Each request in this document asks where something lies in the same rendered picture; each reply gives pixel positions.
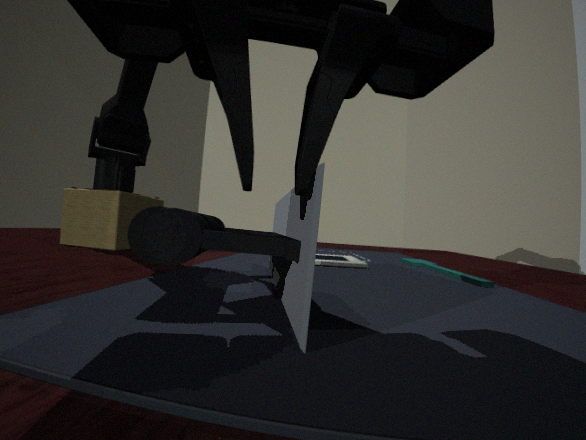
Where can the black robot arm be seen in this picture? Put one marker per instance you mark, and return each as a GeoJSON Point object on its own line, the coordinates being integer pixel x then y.
{"type": "Point", "coordinates": [122, 125]}

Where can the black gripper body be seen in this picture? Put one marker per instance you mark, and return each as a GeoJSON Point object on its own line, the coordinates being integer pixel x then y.
{"type": "Point", "coordinates": [439, 37]}

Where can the dark grey flat mat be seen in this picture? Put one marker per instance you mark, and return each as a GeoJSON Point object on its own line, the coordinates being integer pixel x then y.
{"type": "Point", "coordinates": [393, 350]}
{"type": "Point", "coordinates": [204, 410]}

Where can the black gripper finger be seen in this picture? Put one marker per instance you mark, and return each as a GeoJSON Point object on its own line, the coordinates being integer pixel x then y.
{"type": "Point", "coordinates": [357, 43]}
{"type": "Point", "coordinates": [214, 34]}

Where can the white square tile with dark center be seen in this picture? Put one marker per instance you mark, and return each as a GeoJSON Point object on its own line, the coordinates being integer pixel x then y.
{"type": "Point", "coordinates": [339, 260]}

